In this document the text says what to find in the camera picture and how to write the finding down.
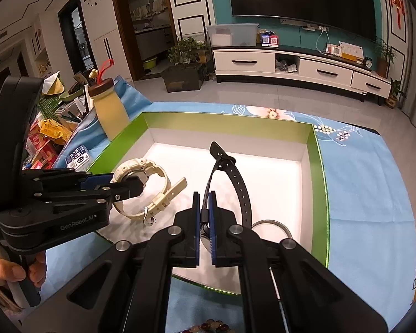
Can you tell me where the silver bangle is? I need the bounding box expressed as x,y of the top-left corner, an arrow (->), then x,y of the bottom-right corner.
251,219 -> 292,240

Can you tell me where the yellow flat box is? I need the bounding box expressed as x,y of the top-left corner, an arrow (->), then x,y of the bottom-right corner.
338,41 -> 364,62

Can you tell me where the potted plant in brown pot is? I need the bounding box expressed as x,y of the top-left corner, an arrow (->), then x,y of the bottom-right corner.
374,36 -> 398,79

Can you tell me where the small potted floor plant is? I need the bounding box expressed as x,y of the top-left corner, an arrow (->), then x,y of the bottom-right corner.
385,79 -> 407,109

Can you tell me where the cluster of green houseplants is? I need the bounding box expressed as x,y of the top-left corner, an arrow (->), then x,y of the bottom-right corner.
167,36 -> 212,66

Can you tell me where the person's left hand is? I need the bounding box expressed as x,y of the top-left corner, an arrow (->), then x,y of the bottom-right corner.
0,243 -> 48,288

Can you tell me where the black wrist watch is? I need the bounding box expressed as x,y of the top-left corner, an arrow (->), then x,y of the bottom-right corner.
199,141 -> 253,250

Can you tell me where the red and white bead bracelet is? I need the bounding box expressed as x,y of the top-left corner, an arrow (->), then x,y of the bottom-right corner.
173,321 -> 236,333

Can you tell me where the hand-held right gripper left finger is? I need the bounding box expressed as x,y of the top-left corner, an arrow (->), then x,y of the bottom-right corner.
21,191 -> 202,333

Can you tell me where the blue floral tablecloth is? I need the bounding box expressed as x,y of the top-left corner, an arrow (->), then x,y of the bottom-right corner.
38,76 -> 416,333

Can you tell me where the small blue white pack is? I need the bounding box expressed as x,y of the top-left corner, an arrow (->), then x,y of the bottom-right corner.
65,145 -> 91,170

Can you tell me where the translucent plastic storage box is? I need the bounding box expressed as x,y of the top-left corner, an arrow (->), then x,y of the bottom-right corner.
206,24 -> 259,47

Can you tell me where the green bowl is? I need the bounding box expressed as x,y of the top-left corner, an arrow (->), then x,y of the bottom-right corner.
57,88 -> 87,102

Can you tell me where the red snack box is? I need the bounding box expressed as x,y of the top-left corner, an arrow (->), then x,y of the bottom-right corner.
26,133 -> 61,169

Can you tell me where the white tv cabinet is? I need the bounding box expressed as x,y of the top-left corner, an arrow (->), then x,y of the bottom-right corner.
212,45 -> 392,106

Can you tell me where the yellow bottle with brown lid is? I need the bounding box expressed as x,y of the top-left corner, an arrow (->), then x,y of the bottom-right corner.
88,59 -> 130,141

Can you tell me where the white power strip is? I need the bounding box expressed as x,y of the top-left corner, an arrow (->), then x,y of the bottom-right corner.
281,19 -> 330,32

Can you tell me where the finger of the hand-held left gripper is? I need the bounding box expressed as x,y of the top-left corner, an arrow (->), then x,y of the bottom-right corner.
35,176 -> 145,215
21,167 -> 113,193

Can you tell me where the green cardboard box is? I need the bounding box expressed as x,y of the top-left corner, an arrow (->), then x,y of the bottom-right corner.
87,112 -> 330,297

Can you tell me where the yellow snack bag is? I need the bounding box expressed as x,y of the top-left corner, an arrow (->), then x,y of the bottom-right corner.
40,119 -> 73,143

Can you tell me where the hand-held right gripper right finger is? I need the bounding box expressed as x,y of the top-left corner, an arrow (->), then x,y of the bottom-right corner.
209,191 -> 394,333

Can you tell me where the dark plant crate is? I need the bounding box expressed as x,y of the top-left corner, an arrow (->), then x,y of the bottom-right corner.
161,63 -> 204,94

